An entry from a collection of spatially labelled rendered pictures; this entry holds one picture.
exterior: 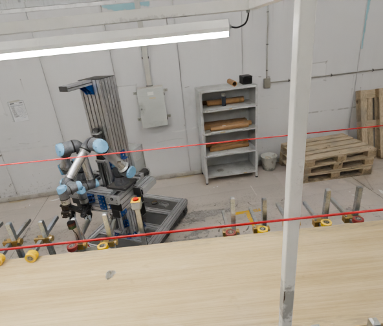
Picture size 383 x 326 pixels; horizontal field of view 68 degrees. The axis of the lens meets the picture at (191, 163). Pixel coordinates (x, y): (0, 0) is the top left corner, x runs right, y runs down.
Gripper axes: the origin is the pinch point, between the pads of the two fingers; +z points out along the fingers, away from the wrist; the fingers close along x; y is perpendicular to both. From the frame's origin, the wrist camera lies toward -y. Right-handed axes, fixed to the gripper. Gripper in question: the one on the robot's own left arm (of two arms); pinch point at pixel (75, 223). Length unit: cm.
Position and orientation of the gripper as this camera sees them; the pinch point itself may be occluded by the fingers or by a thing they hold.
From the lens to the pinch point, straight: 260.7
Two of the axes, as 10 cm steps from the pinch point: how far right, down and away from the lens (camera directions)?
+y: -9.9, 1.0, 0.0
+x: 0.5, 4.1, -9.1
